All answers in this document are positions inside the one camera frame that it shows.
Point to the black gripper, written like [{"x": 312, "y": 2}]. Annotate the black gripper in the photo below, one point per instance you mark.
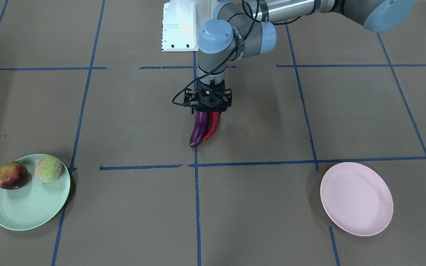
[{"x": 228, "y": 98}]

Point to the red chili pepper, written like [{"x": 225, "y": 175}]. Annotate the red chili pepper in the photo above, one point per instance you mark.
[{"x": 214, "y": 121}]

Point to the purple eggplant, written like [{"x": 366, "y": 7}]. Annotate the purple eggplant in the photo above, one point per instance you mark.
[{"x": 200, "y": 128}]

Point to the pale green peach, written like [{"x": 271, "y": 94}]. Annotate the pale green peach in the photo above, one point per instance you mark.
[{"x": 47, "y": 168}]

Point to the red yellow apple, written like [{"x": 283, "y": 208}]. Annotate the red yellow apple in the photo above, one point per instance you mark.
[{"x": 13, "y": 175}]

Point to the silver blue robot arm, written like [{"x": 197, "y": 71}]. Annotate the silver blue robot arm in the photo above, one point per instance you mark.
[{"x": 238, "y": 31}]

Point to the pink plate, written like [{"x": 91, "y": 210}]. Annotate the pink plate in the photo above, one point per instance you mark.
[{"x": 356, "y": 199}]

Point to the light green plate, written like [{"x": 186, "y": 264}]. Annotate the light green plate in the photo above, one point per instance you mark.
[{"x": 35, "y": 203}]

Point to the white pedestal column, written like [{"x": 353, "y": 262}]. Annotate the white pedestal column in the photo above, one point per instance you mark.
[{"x": 182, "y": 20}]

